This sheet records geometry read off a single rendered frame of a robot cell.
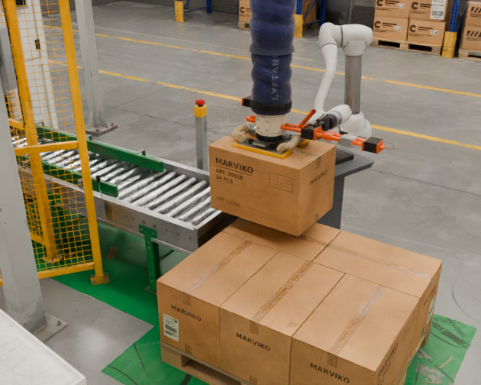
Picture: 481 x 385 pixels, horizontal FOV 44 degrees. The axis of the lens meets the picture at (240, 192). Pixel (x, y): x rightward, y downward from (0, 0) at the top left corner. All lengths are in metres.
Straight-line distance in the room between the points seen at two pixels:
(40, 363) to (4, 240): 1.47
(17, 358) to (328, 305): 1.52
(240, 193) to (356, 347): 1.10
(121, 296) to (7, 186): 1.13
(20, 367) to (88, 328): 1.75
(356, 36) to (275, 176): 1.07
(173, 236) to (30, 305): 0.91
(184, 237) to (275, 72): 1.11
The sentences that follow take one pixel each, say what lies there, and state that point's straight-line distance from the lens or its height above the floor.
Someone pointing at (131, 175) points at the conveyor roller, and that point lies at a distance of 4.30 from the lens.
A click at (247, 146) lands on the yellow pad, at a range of 3.25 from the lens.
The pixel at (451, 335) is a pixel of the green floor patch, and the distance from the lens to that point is 3.79.
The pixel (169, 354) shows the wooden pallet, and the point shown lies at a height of 0.08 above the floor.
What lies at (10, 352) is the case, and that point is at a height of 1.02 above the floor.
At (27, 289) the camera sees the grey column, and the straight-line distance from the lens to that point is 3.61.
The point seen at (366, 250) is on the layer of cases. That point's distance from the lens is 3.39.
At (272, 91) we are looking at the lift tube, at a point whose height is 1.41.
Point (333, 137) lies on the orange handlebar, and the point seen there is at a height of 1.21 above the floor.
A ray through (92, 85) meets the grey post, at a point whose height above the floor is 0.52.
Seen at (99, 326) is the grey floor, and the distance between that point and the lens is 3.74.
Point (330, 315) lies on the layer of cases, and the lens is 2.89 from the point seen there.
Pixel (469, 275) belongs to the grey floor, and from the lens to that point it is 4.36.
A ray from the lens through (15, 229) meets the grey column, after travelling 3.40.
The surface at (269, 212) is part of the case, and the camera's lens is 3.24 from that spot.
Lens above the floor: 2.33
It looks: 27 degrees down
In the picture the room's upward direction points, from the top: straight up
